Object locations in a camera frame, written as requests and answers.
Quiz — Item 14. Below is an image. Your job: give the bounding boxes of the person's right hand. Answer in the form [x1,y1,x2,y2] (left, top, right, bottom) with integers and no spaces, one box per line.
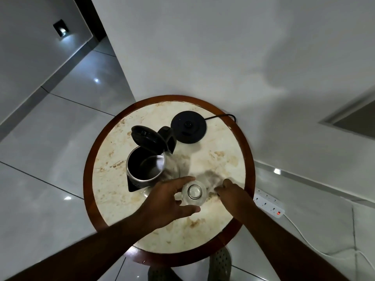
[215,178,257,224]

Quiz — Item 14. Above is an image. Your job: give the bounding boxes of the person's left hand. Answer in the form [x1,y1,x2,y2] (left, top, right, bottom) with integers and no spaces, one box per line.
[140,176,201,231]

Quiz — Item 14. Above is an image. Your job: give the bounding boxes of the clear glass bottle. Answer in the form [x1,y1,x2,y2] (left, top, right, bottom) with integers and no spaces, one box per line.
[181,181,207,207]

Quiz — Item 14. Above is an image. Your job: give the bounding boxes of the person's left forearm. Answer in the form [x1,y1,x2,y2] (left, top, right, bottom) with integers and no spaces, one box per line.
[4,214,154,281]

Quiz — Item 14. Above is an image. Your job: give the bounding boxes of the person's right forearm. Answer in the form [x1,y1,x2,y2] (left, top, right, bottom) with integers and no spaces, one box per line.
[241,208,350,281]

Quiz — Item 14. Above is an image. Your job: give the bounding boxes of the round marble table wooden rim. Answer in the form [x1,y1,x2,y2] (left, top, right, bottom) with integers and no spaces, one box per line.
[83,95,256,267]

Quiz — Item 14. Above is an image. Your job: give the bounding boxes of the white power strip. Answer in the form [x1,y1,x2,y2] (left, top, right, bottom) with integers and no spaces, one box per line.
[253,188,285,219]

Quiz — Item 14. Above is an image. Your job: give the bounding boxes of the person's right perforated shoe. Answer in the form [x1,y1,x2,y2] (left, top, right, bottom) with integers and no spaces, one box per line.
[207,246,232,281]

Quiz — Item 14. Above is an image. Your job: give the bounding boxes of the person's perforated shoe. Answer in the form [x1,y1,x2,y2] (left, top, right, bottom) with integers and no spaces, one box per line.
[207,246,232,281]
[147,266,177,281]

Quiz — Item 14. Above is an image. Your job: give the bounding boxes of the steel electric kettle black lid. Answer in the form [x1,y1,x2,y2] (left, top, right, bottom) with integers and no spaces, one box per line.
[126,125,180,193]

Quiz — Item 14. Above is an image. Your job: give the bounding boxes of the person's left perforated shoe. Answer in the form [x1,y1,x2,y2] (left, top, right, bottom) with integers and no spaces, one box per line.
[147,266,177,281]

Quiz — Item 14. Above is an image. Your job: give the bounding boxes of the black round kettle base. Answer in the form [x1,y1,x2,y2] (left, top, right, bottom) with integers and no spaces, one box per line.
[171,110,207,144]

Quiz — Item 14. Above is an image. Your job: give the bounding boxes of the black kettle base cable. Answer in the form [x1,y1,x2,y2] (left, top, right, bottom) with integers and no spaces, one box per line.
[204,114,238,123]

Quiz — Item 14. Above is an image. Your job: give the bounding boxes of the white power strip cable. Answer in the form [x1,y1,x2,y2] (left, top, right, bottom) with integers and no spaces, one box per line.
[282,213,375,262]

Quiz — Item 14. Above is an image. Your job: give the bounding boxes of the recessed wall light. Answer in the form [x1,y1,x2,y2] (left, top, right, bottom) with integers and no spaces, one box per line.
[53,19,70,39]

